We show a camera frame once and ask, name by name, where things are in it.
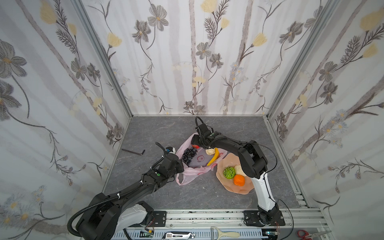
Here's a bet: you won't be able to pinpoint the cream fake garlic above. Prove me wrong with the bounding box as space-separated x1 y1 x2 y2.
206 149 216 156

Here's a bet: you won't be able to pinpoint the pink plastic bag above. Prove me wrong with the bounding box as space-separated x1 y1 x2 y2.
176 134 228 186

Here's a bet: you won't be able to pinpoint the pink scalloped plate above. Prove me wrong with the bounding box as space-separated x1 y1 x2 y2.
216 154 254 195

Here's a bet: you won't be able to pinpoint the orange fake tangerine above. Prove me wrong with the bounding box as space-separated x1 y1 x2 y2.
233 175 246 187

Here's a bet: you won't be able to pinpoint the cream fake pear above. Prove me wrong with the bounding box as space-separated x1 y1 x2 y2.
234 165 247 177

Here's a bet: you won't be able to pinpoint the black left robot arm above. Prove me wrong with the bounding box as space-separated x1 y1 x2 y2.
67 153 184 240

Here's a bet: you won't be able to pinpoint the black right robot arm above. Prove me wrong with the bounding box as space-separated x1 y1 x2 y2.
191 123 286 227

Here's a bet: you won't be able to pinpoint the yellow fake banana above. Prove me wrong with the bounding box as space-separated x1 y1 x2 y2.
207 148 220 166

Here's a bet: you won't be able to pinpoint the dark fake grape bunch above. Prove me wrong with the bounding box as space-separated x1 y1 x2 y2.
182 147 197 166

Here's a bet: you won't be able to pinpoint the dark hex key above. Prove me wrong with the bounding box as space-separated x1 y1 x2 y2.
121 149 146 156

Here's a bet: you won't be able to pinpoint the silver black utility knife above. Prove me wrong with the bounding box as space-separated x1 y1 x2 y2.
162 231 195 240

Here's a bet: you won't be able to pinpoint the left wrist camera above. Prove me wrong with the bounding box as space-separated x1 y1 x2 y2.
166 147 177 154

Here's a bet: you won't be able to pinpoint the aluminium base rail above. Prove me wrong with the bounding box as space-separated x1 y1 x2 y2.
113 208 334 240

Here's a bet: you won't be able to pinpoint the red handled scissors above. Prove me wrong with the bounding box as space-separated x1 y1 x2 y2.
297 230 331 240

